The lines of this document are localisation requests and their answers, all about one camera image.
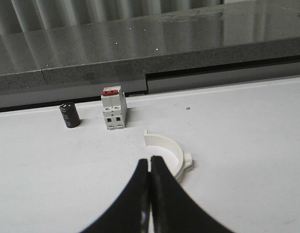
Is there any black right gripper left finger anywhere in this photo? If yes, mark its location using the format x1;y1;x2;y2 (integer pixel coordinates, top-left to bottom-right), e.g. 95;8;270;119
83;159;150;233

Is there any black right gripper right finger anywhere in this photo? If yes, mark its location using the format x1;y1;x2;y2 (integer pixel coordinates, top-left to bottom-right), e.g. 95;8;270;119
150;156;231;233

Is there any white half clamp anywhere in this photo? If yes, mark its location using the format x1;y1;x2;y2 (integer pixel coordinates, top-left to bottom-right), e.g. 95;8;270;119
144;130;193;182

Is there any black cylindrical capacitor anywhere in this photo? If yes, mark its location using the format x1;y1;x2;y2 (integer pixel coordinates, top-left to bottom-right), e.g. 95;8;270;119
59;102;81;128

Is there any grey stone countertop ledge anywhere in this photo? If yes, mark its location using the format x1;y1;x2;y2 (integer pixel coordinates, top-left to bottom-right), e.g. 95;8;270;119
0;0;300;112

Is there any white circuit breaker red switch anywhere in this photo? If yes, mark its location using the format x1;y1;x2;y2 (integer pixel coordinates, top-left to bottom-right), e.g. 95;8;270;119
101;86;128;130

